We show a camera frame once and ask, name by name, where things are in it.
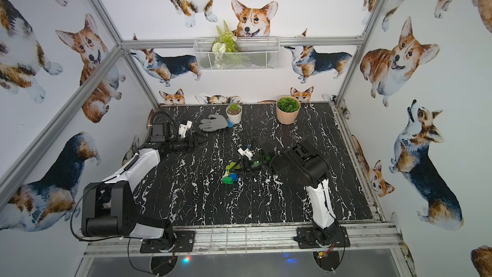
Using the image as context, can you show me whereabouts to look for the grey work glove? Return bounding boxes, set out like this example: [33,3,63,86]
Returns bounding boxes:
[199,115,234,132]

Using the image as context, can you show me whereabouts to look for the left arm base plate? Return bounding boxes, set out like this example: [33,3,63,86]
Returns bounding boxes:
[140,230,196,254]

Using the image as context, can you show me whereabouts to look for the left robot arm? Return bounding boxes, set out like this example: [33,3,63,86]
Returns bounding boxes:
[73,110,207,248]

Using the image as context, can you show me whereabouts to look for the small white plant pot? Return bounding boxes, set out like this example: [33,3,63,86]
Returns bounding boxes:
[226,103,242,124]

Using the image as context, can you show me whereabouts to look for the white wire basket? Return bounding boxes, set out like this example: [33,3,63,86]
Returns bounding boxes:
[193,37,280,71]

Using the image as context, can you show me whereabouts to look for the dark green lego brick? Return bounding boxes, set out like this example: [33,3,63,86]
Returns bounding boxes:
[222,177,234,185]

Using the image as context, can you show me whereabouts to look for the lime lego brick 2x3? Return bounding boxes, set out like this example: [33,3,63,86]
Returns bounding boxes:
[225,162,241,174]

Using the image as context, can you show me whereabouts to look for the blue lego brick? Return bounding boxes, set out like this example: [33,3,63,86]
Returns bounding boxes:
[229,174,238,182]

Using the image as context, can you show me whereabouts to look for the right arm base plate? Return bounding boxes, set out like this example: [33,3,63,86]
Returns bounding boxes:
[293,226,351,249]

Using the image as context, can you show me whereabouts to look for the large beige plant pot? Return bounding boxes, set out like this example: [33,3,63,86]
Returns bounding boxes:
[275,96,301,125]

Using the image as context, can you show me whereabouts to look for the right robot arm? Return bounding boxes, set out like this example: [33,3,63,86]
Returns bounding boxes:
[223,140,340,246]

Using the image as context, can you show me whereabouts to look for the fern in basket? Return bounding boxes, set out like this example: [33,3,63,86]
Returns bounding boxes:
[211,21,238,68]

